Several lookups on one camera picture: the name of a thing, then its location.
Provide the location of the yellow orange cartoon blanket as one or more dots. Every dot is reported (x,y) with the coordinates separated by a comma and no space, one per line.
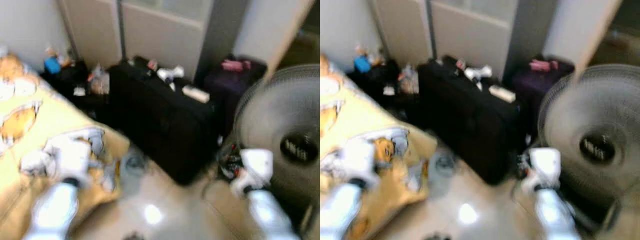
(45,120)
(360,115)

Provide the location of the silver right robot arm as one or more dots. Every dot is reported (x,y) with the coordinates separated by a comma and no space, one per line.
(552,215)
(270,215)

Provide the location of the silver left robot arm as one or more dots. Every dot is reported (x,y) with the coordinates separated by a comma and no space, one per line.
(340,212)
(52,212)

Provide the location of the grey electric fan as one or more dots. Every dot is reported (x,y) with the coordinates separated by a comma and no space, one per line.
(585,112)
(280,115)

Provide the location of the large black suitcase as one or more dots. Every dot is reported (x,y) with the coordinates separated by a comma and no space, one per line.
(467,125)
(160,125)

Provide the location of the dark purple suitcase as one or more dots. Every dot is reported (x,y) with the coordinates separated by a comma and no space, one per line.
(532,92)
(225,92)

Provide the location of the small white box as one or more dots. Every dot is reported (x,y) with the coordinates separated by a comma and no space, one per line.
(196,94)
(502,93)

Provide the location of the pink pouch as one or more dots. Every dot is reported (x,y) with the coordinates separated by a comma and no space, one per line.
(543,65)
(235,65)

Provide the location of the white hair dryer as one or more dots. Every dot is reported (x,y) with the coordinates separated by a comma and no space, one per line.
(169,73)
(476,73)

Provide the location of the clear plastic bag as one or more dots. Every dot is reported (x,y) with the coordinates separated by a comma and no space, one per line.
(409,81)
(99,82)

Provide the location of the white panelled door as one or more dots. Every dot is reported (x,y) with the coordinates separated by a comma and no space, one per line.
(465,32)
(155,35)

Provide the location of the small blue container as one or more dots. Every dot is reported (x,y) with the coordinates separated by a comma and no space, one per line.
(52,65)
(362,64)

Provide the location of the black bag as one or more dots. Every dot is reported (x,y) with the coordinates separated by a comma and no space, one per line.
(70,80)
(377,80)

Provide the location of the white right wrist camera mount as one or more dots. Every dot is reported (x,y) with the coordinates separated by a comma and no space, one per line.
(257,165)
(545,165)

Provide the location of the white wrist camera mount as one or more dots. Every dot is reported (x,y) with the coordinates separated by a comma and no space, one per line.
(257,165)
(72,157)
(362,160)
(545,165)

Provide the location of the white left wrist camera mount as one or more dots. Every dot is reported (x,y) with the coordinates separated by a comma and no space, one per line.
(362,160)
(72,157)

